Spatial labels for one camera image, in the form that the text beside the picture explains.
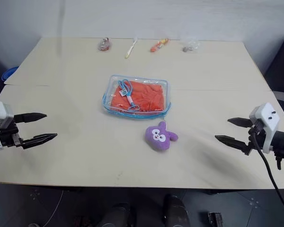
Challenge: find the yellow white toothbrush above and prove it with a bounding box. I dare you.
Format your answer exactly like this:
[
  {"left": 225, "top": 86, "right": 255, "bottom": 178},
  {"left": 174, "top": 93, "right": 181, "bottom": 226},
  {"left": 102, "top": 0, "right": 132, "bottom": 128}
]
[{"left": 124, "top": 37, "right": 139, "bottom": 59}]

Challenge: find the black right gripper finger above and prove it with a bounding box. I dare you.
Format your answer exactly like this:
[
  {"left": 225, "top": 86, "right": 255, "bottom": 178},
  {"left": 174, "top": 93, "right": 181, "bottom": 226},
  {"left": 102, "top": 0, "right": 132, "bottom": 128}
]
[
  {"left": 227, "top": 116, "right": 253, "bottom": 129},
  {"left": 214, "top": 135, "right": 249, "bottom": 150}
]

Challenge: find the small red grey packaged item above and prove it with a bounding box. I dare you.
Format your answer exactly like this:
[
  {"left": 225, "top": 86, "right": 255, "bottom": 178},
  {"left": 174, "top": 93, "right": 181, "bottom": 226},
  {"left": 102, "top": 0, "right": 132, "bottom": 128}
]
[{"left": 97, "top": 37, "right": 113, "bottom": 52}]

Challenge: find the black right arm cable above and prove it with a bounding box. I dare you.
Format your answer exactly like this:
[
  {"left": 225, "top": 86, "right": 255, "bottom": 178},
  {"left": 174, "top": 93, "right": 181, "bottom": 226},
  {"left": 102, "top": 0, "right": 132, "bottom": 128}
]
[{"left": 250, "top": 129, "right": 284, "bottom": 212}]

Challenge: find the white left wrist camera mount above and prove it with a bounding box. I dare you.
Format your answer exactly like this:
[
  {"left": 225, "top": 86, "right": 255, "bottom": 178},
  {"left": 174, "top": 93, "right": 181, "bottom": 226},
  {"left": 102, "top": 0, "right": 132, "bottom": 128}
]
[{"left": 0, "top": 100, "right": 15, "bottom": 150}]

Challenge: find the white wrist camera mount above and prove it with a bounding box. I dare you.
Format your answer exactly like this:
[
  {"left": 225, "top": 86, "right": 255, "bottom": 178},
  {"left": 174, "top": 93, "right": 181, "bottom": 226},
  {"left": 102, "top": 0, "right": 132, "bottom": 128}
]
[
  {"left": 0, "top": 100, "right": 15, "bottom": 150},
  {"left": 248, "top": 102, "right": 281, "bottom": 154}
]

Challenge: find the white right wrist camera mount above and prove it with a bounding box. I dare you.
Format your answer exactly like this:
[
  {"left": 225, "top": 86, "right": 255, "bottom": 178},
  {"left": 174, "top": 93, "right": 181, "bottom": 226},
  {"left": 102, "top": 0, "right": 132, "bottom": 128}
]
[{"left": 248, "top": 102, "right": 281, "bottom": 154}]

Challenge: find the small black box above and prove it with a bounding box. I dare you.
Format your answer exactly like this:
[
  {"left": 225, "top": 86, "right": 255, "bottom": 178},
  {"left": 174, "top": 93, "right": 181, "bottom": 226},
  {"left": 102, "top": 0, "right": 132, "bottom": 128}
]
[{"left": 206, "top": 211, "right": 223, "bottom": 227}]

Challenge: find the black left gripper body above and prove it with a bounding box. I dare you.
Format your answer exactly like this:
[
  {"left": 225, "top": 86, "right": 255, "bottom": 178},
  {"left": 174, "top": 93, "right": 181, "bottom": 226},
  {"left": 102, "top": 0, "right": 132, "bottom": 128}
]
[{"left": 0, "top": 120, "right": 24, "bottom": 149}]

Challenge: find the orange cloth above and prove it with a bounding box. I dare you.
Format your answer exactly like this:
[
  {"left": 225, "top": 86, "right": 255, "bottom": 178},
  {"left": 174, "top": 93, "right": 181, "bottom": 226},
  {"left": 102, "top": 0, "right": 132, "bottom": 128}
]
[{"left": 110, "top": 80, "right": 164, "bottom": 113}]

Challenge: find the thin white floor cable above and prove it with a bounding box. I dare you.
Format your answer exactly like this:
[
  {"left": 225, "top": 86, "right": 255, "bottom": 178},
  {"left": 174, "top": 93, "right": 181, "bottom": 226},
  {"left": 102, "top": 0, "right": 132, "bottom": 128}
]
[{"left": 41, "top": 189, "right": 65, "bottom": 227}]

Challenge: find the clear plastic item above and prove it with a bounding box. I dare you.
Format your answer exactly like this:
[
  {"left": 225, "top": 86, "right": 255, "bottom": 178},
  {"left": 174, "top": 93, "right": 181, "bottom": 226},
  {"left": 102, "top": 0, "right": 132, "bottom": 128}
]
[{"left": 181, "top": 36, "right": 201, "bottom": 53}]

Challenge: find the blue basin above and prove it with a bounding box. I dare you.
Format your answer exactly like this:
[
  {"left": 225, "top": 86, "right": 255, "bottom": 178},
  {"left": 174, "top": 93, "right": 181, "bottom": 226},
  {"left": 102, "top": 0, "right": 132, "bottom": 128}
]
[{"left": 1, "top": 66, "right": 19, "bottom": 82}]

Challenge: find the blue and pink lanyard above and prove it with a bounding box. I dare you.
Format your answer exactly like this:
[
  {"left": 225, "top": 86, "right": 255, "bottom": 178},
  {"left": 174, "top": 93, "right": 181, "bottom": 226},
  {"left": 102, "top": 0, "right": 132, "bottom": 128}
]
[{"left": 118, "top": 79, "right": 141, "bottom": 112}]

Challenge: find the orange packaged item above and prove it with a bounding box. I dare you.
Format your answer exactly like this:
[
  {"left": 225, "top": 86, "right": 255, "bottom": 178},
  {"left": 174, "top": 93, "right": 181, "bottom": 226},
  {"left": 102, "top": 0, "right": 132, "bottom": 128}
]
[{"left": 150, "top": 38, "right": 170, "bottom": 53}]

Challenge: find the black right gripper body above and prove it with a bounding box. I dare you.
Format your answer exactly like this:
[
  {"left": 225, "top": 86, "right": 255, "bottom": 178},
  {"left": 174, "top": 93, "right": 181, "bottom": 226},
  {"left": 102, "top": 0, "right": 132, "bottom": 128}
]
[{"left": 242, "top": 120, "right": 267, "bottom": 156}]

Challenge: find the purple plush bunny toy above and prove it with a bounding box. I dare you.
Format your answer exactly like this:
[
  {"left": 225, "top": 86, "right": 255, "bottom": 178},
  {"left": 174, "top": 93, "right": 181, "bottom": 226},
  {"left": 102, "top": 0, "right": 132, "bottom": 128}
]
[{"left": 145, "top": 121, "right": 179, "bottom": 153}]

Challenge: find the clear pouch with orange cloth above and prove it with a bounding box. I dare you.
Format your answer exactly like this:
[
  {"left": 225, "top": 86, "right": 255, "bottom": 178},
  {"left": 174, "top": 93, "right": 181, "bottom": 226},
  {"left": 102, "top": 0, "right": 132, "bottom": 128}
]
[{"left": 102, "top": 74, "right": 172, "bottom": 120}]

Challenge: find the dark rounded shape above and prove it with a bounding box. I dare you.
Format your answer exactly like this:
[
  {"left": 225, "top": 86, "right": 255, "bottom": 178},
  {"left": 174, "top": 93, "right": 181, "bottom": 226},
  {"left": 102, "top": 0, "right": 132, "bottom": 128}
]
[{"left": 162, "top": 193, "right": 189, "bottom": 227}]

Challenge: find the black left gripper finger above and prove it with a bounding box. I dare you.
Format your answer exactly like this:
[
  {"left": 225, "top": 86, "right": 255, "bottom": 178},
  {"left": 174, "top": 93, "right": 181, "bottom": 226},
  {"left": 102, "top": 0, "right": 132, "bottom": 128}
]
[
  {"left": 21, "top": 133, "right": 58, "bottom": 150},
  {"left": 14, "top": 113, "right": 47, "bottom": 124}
]

